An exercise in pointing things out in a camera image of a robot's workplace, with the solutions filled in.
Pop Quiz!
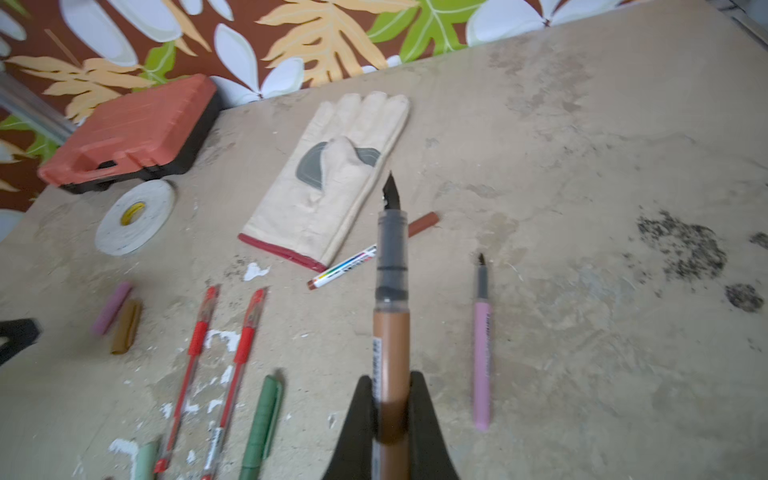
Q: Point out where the red plastic tool case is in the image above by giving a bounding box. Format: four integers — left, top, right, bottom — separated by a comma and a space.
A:
38, 74, 223, 194

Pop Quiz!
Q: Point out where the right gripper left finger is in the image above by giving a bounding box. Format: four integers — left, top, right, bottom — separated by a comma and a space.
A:
322, 376, 375, 480

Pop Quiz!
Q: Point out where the pink pen cap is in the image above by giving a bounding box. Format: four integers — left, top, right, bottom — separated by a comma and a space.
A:
91, 282, 133, 336

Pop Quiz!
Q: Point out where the white tape roll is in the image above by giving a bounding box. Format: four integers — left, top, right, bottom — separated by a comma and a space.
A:
95, 180, 175, 257

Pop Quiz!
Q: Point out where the red gel pen middle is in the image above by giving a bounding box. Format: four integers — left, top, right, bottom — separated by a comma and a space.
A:
153, 285, 220, 478

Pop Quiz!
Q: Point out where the beige work glove far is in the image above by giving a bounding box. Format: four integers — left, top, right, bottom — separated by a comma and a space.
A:
238, 91, 410, 272

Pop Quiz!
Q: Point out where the light green pen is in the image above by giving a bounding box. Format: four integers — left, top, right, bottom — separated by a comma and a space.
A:
131, 440, 160, 480

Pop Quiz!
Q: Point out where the red gel pen right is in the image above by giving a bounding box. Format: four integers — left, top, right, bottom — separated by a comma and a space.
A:
201, 287, 268, 480

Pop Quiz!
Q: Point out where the brown fountain pen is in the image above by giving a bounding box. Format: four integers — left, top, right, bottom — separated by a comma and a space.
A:
371, 176, 410, 479

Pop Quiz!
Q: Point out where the brown capped white marker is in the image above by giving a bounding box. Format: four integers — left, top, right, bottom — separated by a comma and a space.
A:
307, 212, 440, 290

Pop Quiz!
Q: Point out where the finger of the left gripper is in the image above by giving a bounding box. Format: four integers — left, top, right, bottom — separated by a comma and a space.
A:
0, 318, 41, 365

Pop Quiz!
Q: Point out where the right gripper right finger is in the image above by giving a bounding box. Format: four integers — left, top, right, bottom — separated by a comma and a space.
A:
409, 371, 459, 480

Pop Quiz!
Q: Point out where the pink fountain pen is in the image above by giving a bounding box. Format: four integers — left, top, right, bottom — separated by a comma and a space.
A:
473, 253, 492, 431

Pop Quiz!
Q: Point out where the dark green pen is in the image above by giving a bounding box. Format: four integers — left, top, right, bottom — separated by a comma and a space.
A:
238, 375, 283, 480

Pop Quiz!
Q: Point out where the red gel pen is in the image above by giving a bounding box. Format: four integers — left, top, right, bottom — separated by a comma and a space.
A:
153, 285, 220, 478
201, 287, 268, 480

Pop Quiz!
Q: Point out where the brown pen cap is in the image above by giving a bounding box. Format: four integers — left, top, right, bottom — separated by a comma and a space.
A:
110, 299, 143, 355

